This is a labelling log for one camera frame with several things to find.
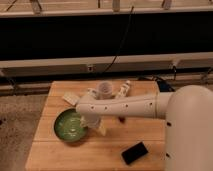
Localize black hanging cable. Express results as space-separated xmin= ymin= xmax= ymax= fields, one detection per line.
xmin=103 ymin=4 xmax=135 ymax=74

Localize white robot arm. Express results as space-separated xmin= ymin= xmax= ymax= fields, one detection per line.
xmin=76 ymin=85 xmax=213 ymax=171

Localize white plastic bottle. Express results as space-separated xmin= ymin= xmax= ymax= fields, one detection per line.
xmin=116 ymin=80 xmax=131 ymax=98

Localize brown wooden-handled tool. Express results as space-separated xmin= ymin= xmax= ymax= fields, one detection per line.
xmin=118 ymin=117 xmax=126 ymax=123

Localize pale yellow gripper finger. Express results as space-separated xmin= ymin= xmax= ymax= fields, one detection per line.
xmin=97 ymin=123 xmax=107 ymax=136

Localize black smartphone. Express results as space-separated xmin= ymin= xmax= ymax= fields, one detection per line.
xmin=121 ymin=142 xmax=148 ymax=165

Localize green ceramic bowl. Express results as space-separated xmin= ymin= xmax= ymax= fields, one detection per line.
xmin=54 ymin=109 xmax=88 ymax=142

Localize black cables on floor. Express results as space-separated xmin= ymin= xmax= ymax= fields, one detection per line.
xmin=138 ymin=75 xmax=176 ymax=93

